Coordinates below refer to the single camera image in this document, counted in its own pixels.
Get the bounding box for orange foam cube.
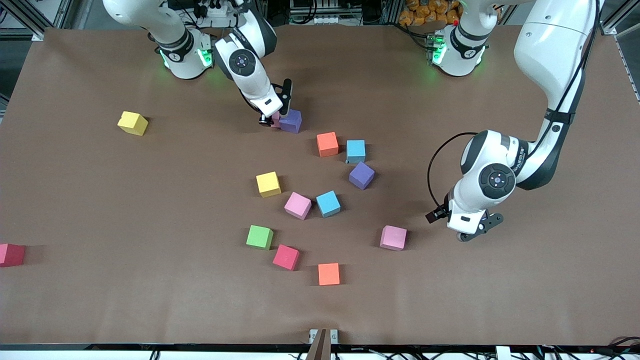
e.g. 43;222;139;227
318;263;341;287
316;132;340;158

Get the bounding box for yellow foam cube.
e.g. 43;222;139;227
117;111;149;137
256;171;282;198

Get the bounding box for purple foam cube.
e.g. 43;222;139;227
278;109;303;134
348;162;376;191

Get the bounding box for white socket box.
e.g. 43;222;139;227
289;0;346;26

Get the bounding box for blue foam cube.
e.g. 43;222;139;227
346;139;367;164
315;190;342;218

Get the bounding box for white power strip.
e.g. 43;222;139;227
192;0;238;28

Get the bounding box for green foam cube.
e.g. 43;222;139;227
245;225;274;251

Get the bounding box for red foam cube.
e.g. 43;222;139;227
0;243;26;268
272;244;301;271

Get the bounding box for brown paper table cover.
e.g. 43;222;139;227
0;25;640;346

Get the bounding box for bag of orange items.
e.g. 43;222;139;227
398;0;463;27

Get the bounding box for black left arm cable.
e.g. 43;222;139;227
426;131;480;211

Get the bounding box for metal clamp bracket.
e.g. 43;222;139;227
306;328;339;360

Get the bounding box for aluminium frame profile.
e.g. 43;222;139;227
30;0;76;41
599;0;640;36

